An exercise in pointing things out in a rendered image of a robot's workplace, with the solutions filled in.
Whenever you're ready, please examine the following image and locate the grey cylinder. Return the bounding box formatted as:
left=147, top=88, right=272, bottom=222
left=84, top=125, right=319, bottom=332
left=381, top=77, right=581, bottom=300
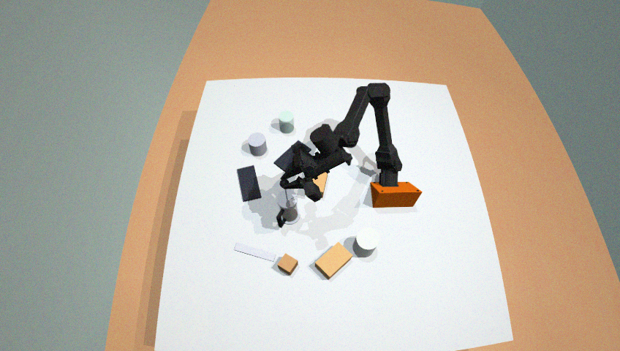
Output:
left=248, top=132, right=267, bottom=156
left=352, top=227, right=379, bottom=257

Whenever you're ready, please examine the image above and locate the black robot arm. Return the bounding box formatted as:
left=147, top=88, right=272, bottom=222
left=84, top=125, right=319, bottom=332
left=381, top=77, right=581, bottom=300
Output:
left=293, top=83, right=402, bottom=187

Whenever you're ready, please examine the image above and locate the dark grey flat rectangle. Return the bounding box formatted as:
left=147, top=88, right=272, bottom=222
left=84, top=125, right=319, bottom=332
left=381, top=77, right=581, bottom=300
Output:
left=237, top=165, right=261, bottom=202
left=273, top=140, right=311, bottom=172

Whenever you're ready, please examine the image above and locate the white french press with black knob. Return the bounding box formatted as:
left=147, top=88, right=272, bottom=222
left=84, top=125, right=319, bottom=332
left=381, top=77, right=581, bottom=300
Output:
left=276, top=179, right=300, bottom=228

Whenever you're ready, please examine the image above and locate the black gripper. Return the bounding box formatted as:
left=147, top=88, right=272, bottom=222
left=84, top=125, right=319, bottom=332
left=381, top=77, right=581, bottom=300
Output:
left=281, top=143, right=331, bottom=202

